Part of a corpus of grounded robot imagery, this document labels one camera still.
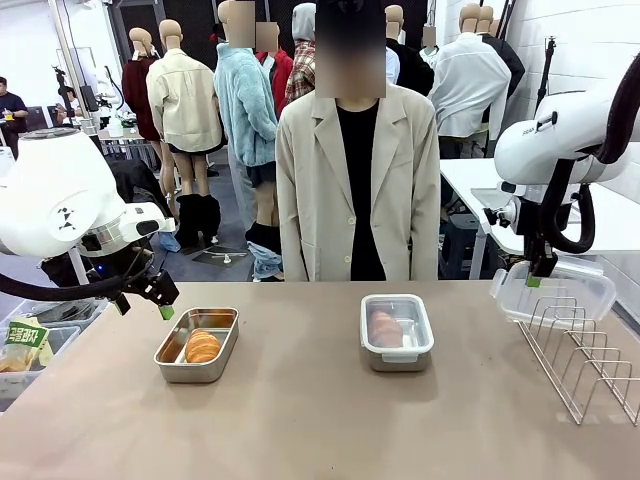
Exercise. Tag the jeans and black trousers pile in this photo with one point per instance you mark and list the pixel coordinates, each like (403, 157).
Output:
(262, 250)

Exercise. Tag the seated background person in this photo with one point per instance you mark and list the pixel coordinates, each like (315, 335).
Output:
(67, 102)

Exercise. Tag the golden croissant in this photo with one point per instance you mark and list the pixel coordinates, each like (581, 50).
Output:
(385, 327)
(202, 346)

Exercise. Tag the stainless steel rectangular container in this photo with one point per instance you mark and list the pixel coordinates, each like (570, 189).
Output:
(400, 366)
(220, 372)

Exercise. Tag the mannequin base plate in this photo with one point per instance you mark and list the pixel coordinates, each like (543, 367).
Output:
(220, 257)

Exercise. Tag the clear plastic storage bin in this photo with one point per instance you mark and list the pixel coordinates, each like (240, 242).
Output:
(60, 340)

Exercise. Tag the background person in black shirt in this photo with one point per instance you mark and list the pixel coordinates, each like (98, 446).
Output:
(12, 107)

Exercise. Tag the mannequin in black coat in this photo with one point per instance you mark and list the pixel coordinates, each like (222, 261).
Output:
(512, 65)

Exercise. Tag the black jacket on chair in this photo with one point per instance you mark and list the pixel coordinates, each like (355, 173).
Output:
(135, 182)

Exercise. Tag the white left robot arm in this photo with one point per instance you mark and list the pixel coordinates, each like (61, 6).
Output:
(45, 185)

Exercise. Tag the mannequin in cream jacket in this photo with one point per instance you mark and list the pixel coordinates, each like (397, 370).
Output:
(182, 100)

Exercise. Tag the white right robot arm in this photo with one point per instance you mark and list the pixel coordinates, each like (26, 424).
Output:
(530, 150)

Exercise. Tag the mannequin in red jacket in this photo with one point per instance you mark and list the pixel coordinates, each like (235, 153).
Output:
(281, 75)

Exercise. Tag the clear plastic container lid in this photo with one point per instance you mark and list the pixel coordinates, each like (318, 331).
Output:
(426, 325)
(575, 297)

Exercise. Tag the blue cloth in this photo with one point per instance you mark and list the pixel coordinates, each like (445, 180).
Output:
(171, 242)

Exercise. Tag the black stand with camera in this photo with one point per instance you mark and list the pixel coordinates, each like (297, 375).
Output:
(90, 100)

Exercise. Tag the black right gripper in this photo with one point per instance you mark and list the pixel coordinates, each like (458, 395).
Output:
(542, 260)

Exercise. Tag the mannequin in blue shirt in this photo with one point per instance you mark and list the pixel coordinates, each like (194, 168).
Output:
(392, 65)

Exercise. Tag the mannequin in dark red sweater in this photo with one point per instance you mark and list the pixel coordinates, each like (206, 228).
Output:
(137, 85)

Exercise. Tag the mannequin in black jacket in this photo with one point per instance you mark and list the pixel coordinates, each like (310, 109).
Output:
(412, 70)

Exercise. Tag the mannequin in white shirt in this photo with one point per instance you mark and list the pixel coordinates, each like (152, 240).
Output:
(470, 80)

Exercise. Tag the mannequin in plaid hooded shirt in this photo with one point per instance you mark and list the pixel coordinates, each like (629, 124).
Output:
(302, 70)

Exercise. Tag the mannequin in light blue fleece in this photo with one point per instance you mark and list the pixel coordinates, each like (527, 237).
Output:
(245, 110)

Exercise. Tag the black camera tripod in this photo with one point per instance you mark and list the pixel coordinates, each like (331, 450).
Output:
(545, 80)

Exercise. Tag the grey plastic stool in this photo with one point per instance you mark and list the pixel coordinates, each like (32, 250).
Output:
(460, 245)

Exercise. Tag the green snack bag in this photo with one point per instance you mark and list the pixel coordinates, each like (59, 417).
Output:
(25, 337)

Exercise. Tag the person in beige blazer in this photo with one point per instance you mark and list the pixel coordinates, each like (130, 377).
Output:
(400, 165)

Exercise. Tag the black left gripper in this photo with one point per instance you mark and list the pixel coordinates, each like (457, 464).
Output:
(157, 287)

